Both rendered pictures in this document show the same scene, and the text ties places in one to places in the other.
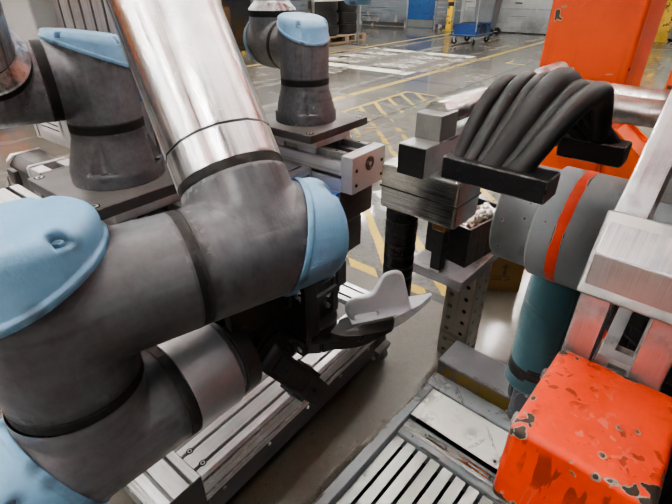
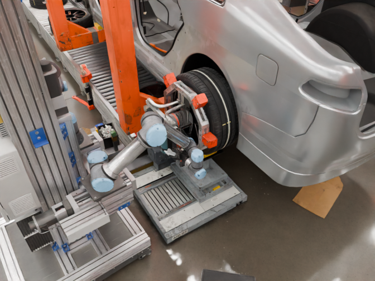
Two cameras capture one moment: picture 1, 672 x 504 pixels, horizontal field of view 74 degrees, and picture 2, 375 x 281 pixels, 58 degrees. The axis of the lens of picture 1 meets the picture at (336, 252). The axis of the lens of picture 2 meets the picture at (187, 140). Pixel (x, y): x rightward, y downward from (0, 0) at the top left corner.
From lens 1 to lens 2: 212 cm
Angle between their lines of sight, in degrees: 59
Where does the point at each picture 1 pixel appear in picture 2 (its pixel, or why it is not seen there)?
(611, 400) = (208, 135)
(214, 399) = not seen: hidden behind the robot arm
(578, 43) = (127, 85)
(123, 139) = not seen: hidden behind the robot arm
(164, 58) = (182, 137)
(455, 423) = (144, 180)
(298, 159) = (83, 152)
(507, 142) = (185, 121)
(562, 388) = (206, 137)
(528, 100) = (184, 116)
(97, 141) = not seen: hidden behind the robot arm
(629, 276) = (204, 126)
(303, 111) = (80, 139)
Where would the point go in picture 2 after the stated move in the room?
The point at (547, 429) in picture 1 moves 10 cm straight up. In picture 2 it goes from (210, 140) to (210, 129)
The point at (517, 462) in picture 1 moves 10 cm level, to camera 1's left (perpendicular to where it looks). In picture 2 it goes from (210, 144) to (206, 153)
